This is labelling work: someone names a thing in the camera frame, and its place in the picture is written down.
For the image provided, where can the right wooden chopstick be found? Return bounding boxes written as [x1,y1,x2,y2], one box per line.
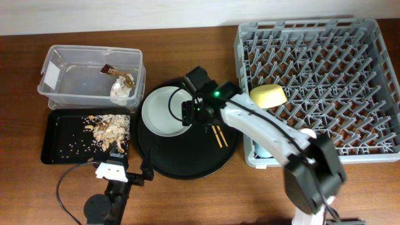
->
[217,126,228,147]

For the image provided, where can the black rectangular tray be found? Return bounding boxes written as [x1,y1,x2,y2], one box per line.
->
[41,107,131,164]

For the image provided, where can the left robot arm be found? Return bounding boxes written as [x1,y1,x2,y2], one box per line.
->
[84,142,154,225]

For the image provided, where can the yellow bowl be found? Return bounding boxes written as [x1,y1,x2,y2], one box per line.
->
[249,84,287,109]

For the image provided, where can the pink cup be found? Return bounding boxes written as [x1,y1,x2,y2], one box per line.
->
[299,128,317,139]

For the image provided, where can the clear plastic bin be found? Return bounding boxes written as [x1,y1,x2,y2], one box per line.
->
[37,45,146,111]

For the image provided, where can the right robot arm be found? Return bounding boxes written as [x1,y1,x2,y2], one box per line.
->
[182,66,347,224]

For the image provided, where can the brown snack wrapper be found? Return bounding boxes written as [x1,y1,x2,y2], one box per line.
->
[101,64,135,89]

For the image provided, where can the wooden chopstick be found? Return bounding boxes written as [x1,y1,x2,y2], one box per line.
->
[211,126,223,148]
[217,126,228,147]

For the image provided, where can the round black serving tray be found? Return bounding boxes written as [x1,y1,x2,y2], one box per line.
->
[132,79,241,179]

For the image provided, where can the left wooden chopstick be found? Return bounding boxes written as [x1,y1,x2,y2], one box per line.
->
[211,126,223,148]

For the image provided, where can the white napkin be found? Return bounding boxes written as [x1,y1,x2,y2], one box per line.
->
[110,76,132,106]

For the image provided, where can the grey plate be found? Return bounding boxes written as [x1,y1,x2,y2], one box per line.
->
[141,86,191,137]

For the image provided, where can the blue cup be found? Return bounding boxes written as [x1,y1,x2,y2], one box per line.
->
[254,142,272,158]

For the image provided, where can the grey dishwasher rack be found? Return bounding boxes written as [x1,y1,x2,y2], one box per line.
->
[234,19,399,164]

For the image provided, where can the noodle food scraps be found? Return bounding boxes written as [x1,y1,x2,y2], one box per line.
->
[59,114,131,159]

